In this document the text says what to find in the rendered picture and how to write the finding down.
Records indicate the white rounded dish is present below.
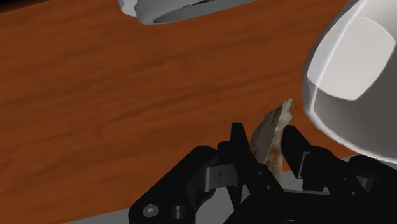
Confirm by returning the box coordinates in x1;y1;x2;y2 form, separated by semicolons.
117;0;259;27

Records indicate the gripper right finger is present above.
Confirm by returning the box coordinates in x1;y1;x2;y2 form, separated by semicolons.
280;125;397;201

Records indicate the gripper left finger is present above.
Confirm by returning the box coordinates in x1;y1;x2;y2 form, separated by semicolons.
128;122;284;224

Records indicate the large white bowl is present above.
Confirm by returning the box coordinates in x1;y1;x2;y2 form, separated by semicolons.
302;0;397;165

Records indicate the beige speckled piece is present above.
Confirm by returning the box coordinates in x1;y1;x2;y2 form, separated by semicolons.
249;98;294;185

